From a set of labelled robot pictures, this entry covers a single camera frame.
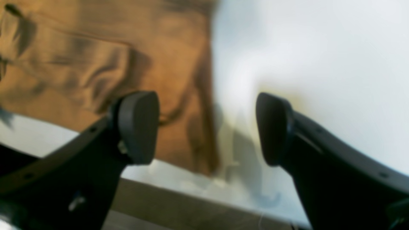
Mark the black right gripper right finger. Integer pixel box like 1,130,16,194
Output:
256,93,409,230

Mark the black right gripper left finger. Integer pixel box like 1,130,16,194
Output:
0,91,159,230

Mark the brown T-shirt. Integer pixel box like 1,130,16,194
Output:
1,0,220,176

